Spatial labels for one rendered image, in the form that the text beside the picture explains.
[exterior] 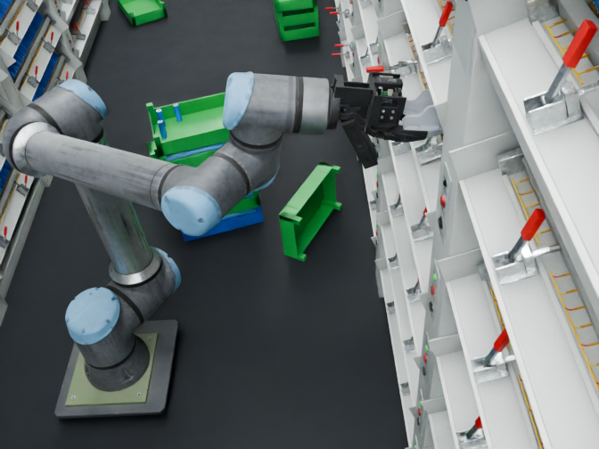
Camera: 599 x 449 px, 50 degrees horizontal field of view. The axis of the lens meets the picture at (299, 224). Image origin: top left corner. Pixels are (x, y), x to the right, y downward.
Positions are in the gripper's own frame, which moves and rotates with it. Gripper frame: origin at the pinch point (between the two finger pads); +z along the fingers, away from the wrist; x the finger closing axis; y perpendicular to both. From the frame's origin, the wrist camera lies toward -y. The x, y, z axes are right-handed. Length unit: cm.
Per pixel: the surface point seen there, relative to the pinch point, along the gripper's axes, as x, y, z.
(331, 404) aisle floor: 6, -103, -4
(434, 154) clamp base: -0.9, -5.5, -0.3
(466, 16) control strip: -24.2, 31.3, -11.0
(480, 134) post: -27.5, 18.6, -6.3
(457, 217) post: -27.4, 4.8, -5.0
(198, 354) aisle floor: 26, -111, -43
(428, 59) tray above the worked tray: -1.1, 12.8, -6.2
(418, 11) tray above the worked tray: 15.0, 12.6, -5.0
